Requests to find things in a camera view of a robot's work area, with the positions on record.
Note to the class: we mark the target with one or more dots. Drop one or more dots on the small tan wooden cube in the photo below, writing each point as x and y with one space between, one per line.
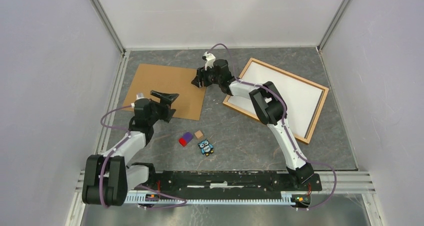
198 134

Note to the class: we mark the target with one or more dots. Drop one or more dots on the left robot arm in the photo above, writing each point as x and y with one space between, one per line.
109 176

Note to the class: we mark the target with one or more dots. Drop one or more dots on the blue owl figure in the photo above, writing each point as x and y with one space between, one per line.
206 147

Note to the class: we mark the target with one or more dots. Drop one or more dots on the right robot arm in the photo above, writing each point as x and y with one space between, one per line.
269 107

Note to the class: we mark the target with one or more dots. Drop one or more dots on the wooden picture frame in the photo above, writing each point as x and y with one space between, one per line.
318 118

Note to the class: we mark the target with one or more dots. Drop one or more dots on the red and purple block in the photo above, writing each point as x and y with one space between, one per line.
185 139

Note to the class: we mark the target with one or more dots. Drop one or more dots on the printed photo sheet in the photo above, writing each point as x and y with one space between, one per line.
298 95

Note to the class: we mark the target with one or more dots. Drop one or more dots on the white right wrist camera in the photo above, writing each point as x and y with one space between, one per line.
209 59

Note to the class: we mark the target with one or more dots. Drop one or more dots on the white toothed cable tray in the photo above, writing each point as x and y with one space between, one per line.
140 197

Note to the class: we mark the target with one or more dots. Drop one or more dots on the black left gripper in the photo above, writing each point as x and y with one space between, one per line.
167 114

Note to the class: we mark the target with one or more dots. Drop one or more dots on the brown cardboard backing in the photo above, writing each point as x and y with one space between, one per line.
168 79

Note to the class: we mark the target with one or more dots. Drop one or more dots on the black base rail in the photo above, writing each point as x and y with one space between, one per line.
230 184

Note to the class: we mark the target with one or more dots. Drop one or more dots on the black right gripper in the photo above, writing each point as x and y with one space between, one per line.
200 76

